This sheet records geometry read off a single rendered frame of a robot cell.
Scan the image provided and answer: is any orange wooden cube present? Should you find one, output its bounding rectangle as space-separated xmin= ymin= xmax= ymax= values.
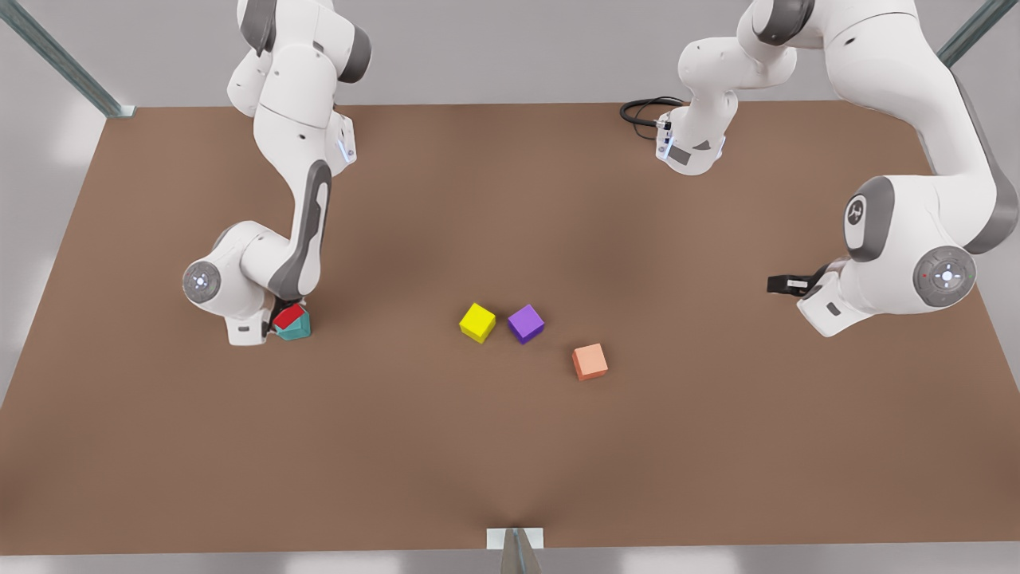
xmin=571 ymin=343 xmax=609 ymax=381

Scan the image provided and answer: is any silver frame post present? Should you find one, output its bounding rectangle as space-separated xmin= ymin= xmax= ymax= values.
xmin=487 ymin=527 xmax=545 ymax=574
xmin=936 ymin=0 xmax=1020 ymax=68
xmin=0 ymin=0 xmax=135 ymax=119

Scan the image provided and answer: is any purple wooden cube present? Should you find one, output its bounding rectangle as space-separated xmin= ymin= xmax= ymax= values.
xmin=508 ymin=304 xmax=546 ymax=345

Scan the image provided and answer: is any yellow wooden cube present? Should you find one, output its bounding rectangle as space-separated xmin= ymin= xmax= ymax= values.
xmin=459 ymin=302 xmax=497 ymax=344

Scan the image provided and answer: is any black cable loop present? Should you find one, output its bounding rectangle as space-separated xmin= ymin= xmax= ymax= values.
xmin=620 ymin=96 xmax=689 ymax=141

